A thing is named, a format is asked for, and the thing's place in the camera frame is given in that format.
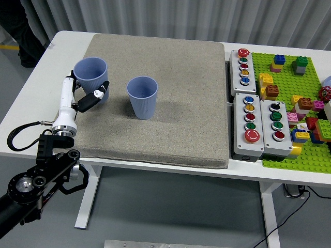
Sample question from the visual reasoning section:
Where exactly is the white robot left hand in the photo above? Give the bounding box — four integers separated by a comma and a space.
52, 69, 111, 129

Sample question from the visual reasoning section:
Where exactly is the blue ribbed plastic cup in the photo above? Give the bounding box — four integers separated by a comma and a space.
73, 57, 109, 105
126, 76, 159, 120

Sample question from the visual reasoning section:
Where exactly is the person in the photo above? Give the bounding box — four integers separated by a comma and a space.
0, 0, 49, 68

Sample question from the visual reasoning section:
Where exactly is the white table leg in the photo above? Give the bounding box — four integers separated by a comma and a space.
74, 165, 103, 230
259, 182, 281, 248

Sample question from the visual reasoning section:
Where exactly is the grey-brown fabric mat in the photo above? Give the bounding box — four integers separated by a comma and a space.
55, 33, 231, 170

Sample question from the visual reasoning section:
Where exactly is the grey five-button control box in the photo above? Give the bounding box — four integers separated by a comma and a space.
232, 92, 266, 163
229, 48, 258, 96

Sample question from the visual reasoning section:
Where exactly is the white pleated curtain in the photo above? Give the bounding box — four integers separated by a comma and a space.
19, 0, 331, 52

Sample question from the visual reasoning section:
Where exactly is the large yellow toy block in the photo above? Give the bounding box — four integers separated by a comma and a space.
259, 73, 274, 91

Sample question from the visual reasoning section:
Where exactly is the brown toy block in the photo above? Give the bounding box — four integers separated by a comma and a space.
297, 97, 313, 111
265, 84, 280, 100

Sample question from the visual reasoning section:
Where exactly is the blue toy block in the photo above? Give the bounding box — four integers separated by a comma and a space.
273, 54, 287, 66
309, 131, 324, 145
291, 128, 310, 144

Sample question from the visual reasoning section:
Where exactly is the green studded baseplate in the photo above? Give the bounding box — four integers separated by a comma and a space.
251, 52, 331, 174

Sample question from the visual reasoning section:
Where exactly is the white toy block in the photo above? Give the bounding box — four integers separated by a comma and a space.
294, 104, 311, 116

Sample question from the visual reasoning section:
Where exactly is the yellow round toy block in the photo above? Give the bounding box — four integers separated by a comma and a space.
288, 144, 303, 160

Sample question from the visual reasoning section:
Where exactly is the red toy block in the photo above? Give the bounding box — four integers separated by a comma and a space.
306, 116, 320, 131

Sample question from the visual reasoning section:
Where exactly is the red valve wheel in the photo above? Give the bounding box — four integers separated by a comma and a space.
318, 86, 331, 102

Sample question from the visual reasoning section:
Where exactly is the large green toy block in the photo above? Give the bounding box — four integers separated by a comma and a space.
314, 119, 331, 143

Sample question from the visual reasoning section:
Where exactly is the white box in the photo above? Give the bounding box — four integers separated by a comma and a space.
323, 101, 331, 122

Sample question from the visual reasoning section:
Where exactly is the grey selector switch control box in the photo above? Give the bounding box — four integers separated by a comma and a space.
260, 99, 294, 157

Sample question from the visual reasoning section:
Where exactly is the black floor cable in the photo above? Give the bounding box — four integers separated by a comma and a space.
254, 190, 311, 248
309, 185, 331, 199

